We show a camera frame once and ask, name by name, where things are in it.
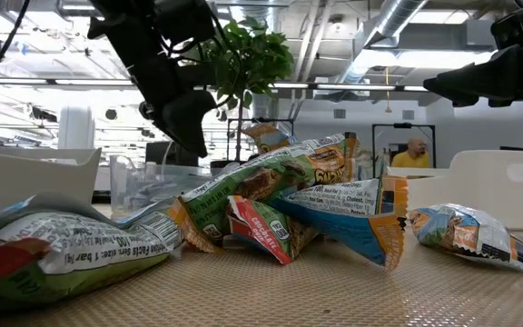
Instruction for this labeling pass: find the green orange granola bar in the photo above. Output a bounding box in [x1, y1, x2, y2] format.
[180, 131, 360, 242]

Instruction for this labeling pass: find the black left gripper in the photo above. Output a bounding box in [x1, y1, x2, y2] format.
[102, 17, 218, 159]

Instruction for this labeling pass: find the yellow granola bar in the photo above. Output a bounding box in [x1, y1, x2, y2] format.
[242, 122, 297, 154]

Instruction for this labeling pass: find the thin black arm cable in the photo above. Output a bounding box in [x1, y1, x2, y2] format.
[0, 0, 32, 97]

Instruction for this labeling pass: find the person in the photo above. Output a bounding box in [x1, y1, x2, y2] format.
[390, 137, 431, 169]

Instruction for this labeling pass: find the white plastic bin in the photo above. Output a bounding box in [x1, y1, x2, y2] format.
[0, 142, 103, 228]
[386, 149, 523, 232]

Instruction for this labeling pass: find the red green chocolate chip bar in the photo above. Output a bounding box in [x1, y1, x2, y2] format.
[226, 194, 321, 266]

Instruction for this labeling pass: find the orange crimped granola bar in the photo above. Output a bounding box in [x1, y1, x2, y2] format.
[165, 198, 225, 254]

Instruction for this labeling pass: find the green leafy potted tree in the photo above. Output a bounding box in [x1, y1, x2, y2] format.
[197, 15, 295, 161]

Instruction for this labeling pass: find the clear plastic bin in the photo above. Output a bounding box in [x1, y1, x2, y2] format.
[109, 154, 226, 219]

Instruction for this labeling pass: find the silver blue orange granola bar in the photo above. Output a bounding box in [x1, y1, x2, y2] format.
[408, 203, 523, 275]

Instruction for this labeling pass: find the large red green granola bar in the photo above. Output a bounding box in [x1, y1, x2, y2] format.
[0, 193, 185, 314]

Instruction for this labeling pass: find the white round pillar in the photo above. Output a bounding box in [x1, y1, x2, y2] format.
[58, 106, 95, 150]

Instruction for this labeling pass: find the yellow hanging pendant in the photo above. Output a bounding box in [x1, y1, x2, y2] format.
[382, 65, 393, 114]

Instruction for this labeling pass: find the silver ventilation duct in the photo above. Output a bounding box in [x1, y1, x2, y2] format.
[336, 0, 430, 85]

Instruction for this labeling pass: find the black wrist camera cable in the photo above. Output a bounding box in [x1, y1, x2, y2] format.
[164, 25, 233, 64]

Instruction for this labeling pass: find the black monitor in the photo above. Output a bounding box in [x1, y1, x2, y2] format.
[145, 141, 200, 167]

